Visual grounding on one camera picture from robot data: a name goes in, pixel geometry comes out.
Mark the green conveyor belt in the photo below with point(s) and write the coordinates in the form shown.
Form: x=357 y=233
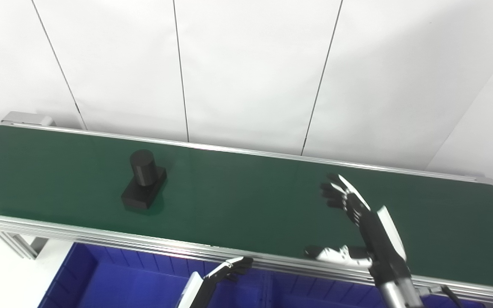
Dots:
x=246 y=201
x=101 y=235

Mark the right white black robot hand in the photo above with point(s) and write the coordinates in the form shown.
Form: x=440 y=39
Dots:
x=379 y=239

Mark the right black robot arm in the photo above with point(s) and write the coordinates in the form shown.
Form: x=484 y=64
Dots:
x=400 y=293

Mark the grey conveyor motor housing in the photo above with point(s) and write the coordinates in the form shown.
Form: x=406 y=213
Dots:
x=26 y=119

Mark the blue plastic bin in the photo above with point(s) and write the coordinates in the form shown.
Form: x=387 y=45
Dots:
x=315 y=295
x=122 y=282

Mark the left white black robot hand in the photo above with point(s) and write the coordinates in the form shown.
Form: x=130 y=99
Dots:
x=203 y=286

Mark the black cylinder block part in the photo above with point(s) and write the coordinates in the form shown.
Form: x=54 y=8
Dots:
x=141 y=188

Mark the aluminium conveyor support leg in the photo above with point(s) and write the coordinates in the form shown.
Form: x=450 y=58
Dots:
x=19 y=244

